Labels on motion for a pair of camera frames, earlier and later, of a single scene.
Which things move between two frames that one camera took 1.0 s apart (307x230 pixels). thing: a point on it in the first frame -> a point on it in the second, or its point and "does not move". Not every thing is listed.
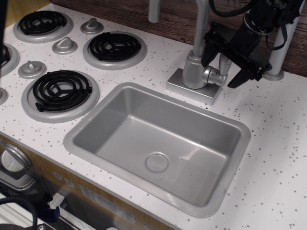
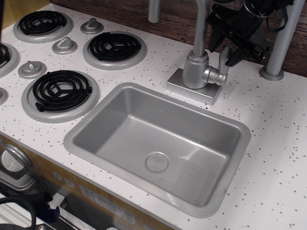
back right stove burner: [115, 50] does not move
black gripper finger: [242, 77] -> [235, 56]
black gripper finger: [210, 51] -> [217, 37]
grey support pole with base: [280, 56] does not move
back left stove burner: [43, 27] does not move
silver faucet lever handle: [220, 77] does not move
